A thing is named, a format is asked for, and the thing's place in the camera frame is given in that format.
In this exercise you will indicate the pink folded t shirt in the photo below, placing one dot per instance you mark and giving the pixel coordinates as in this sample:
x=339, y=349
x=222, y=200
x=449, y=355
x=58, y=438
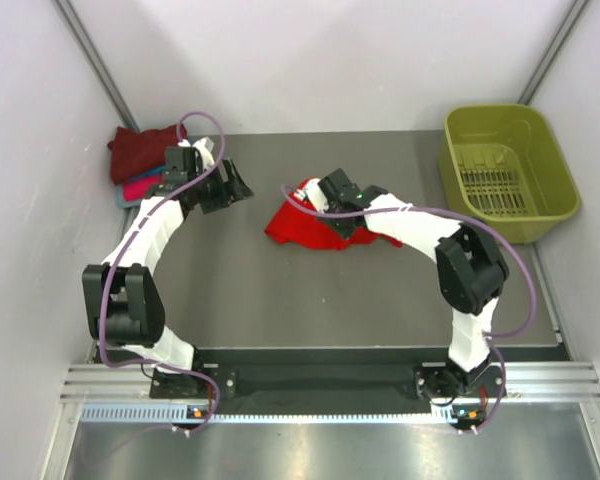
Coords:
x=138, y=189

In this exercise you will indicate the light blue folded t shirt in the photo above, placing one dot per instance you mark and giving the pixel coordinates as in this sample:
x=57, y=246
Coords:
x=121, y=202

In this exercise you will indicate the teal folded t shirt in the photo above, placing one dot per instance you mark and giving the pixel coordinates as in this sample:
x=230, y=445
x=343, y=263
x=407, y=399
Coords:
x=154, y=171

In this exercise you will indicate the grey slotted cable duct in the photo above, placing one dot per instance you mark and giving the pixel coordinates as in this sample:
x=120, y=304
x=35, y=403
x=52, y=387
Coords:
x=185, y=414

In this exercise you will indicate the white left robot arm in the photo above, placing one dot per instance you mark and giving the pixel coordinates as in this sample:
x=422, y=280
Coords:
x=123, y=305

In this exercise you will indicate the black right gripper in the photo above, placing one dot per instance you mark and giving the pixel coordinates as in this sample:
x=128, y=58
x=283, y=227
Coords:
x=347, y=232

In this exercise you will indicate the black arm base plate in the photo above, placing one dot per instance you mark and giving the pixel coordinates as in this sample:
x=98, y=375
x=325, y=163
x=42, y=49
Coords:
x=428, y=360

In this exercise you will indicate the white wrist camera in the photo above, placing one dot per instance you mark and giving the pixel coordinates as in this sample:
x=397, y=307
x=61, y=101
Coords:
x=205, y=147
x=310, y=192

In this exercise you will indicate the dark red folded t shirt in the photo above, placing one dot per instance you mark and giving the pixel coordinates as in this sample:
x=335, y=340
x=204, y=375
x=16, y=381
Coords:
x=135, y=153

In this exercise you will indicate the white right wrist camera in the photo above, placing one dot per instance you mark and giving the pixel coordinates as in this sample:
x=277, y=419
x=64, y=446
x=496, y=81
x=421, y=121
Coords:
x=310, y=192

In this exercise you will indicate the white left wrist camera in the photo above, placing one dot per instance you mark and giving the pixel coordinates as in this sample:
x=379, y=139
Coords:
x=205, y=147

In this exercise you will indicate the aluminium frame rail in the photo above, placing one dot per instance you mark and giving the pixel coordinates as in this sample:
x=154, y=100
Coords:
x=523, y=381

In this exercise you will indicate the green plastic laundry basket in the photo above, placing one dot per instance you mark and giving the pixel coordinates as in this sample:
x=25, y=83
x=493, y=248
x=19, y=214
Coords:
x=501, y=163

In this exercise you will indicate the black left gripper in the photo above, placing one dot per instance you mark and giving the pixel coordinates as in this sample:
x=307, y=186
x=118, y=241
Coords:
x=235, y=188

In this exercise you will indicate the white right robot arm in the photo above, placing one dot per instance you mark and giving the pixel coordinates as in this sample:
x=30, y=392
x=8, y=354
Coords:
x=470, y=267

